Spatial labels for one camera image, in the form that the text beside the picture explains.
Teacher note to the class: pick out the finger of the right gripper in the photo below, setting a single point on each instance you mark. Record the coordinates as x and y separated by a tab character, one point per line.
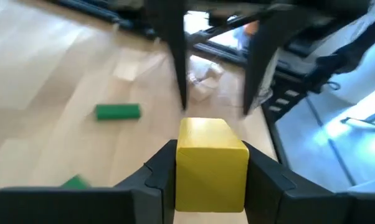
262	62
175	37

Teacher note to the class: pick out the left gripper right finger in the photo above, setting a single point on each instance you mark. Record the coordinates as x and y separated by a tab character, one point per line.
299	208

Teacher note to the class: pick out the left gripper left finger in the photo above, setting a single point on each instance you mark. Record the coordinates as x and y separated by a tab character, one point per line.
81	207

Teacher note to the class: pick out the yellow cube block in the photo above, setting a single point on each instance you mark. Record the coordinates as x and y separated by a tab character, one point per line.
212	168

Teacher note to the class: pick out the red round object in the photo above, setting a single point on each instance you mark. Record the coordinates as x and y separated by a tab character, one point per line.
252	28

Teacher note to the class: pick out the green block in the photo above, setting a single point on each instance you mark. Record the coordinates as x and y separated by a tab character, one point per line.
117	112
75	183

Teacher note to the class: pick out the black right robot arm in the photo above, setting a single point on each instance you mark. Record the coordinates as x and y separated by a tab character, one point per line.
346	59

